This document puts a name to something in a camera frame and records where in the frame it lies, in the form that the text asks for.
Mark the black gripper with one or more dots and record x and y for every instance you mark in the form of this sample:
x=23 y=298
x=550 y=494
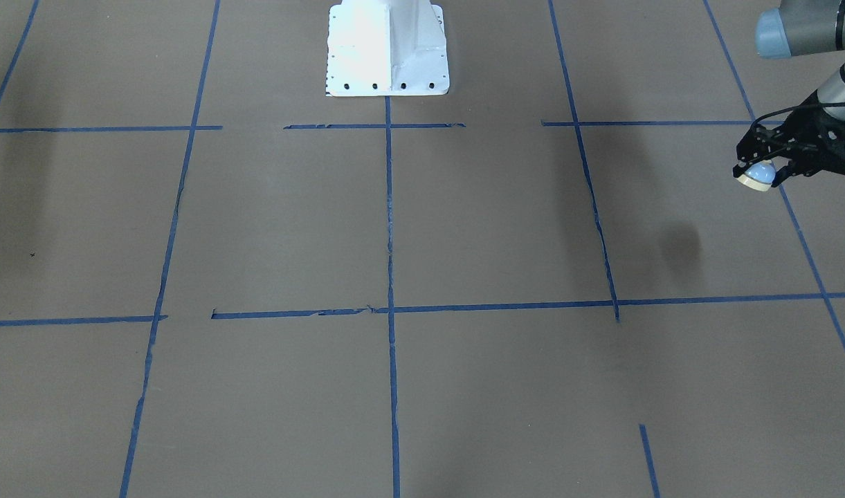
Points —
x=812 y=147

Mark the blue cream desk bell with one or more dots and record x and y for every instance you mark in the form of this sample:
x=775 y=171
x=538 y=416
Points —
x=756 y=176

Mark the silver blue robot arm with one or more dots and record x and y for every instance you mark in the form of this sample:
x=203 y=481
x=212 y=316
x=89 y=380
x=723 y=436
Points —
x=798 y=28

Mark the white camera mast pedestal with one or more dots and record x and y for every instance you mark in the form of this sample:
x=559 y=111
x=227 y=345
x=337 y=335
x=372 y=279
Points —
x=385 y=48

